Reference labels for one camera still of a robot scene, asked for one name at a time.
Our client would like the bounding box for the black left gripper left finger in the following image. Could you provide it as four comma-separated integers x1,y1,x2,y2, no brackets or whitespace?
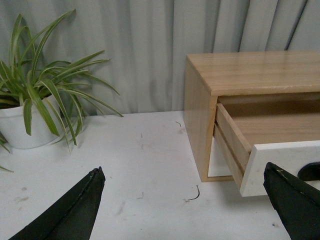
11,167,106,240

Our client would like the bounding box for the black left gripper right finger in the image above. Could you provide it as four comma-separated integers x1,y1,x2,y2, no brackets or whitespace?
263,162,320,240

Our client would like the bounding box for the white top drawer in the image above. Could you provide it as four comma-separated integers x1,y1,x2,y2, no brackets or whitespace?
214,98,320,197

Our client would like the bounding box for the wooden drawer cabinet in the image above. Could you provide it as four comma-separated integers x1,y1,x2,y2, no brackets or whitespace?
184,51,320,182

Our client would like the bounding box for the white plant pot left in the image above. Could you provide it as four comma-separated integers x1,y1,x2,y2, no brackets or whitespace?
0,104,58,149

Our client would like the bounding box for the green spider plant left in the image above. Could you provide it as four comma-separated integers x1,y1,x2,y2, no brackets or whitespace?
0,8,124,173

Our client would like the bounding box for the grey curtain backdrop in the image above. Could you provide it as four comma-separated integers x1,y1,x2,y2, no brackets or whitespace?
0,0,320,114

